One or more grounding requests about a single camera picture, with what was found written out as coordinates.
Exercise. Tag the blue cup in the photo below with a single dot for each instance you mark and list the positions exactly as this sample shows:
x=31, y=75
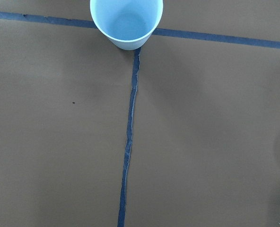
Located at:
x=128, y=24

